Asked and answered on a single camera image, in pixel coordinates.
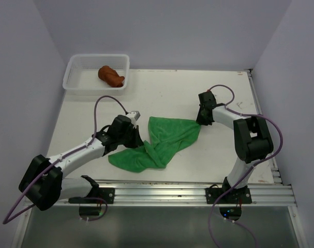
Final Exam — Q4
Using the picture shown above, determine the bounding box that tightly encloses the white plastic basket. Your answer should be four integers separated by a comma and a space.
63, 54, 130, 96

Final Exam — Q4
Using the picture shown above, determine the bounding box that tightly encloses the brown towel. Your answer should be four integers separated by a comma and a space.
98, 66, 125, 88

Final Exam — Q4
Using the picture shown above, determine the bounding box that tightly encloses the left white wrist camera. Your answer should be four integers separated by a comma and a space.
126, 111, 141, 122

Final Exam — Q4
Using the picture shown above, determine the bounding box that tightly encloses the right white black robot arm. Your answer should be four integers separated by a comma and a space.
196, 91, 274, 203

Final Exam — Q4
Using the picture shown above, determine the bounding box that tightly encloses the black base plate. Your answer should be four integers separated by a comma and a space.
68, 188, 115, 204
205, 187, 252, 204

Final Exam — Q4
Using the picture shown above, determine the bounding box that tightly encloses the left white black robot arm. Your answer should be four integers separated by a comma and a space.
19, 111, 143, 211

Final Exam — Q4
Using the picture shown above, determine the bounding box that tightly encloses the green towel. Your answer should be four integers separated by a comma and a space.
108, 117, 201, 173

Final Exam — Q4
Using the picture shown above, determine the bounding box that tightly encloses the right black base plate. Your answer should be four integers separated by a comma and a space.
205, 187, 252, 204

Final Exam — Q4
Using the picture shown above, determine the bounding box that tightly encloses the right side aluminium rail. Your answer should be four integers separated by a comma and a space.
247, 69, 283, 184

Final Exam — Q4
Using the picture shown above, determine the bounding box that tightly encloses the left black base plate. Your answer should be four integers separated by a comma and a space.
68, 188, 115, 204

